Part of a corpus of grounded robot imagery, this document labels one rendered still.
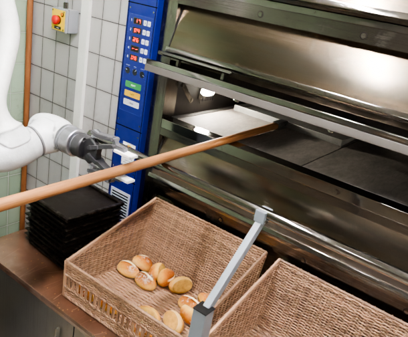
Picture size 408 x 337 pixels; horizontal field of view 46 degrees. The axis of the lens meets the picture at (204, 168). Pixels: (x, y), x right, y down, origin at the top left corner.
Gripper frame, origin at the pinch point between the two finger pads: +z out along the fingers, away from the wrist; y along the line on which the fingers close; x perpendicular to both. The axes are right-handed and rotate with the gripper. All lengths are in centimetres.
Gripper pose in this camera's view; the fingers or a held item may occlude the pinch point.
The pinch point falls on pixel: (125, 166)
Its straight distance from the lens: 137.7
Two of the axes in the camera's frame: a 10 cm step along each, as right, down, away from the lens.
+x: -5.9, 2.0, -7.8
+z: 7.9, 3.4, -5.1
